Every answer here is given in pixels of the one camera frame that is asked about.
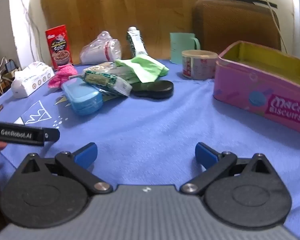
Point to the black oval pad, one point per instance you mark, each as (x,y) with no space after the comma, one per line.
(152,89)

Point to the mint green measuring cup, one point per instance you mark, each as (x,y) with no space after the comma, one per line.
(180,47)

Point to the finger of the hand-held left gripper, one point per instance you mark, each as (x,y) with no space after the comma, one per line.
(17,133)

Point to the light green cloth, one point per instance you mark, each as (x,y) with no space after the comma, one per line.
(142,67)

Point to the red cereal box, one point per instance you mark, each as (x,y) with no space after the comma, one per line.
(58,47)

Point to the pink knitted cloth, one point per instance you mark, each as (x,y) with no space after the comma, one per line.
(61,76)

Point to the blue tablecloth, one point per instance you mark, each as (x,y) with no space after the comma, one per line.
(152,125)

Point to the brown chair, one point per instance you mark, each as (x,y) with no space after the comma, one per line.
(227,22)

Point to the green patterned tissue packet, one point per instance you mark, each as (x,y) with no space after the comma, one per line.
(102,80)

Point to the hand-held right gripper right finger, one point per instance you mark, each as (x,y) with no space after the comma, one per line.
(205,155)

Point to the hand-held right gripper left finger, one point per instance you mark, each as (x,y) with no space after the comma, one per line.
(86,154)

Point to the green white drink carton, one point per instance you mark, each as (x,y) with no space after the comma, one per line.
(136,42)

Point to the clear cotton swab bag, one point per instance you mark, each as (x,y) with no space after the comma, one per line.
(100,67)

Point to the wooden board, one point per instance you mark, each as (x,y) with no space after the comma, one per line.
(115,10)

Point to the blue plastic case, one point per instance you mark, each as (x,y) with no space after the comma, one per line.
(82,100)

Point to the white tissue pack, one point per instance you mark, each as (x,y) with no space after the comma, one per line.
(30,80)

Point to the black charger plug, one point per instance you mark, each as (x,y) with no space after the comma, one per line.
(11,65)

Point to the pink tin box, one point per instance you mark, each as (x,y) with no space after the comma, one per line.
(240,90)

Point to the bag of paper cups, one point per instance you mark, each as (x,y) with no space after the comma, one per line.
(100,50)

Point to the instant noodle bowl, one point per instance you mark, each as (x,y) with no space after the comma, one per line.
(197,67)

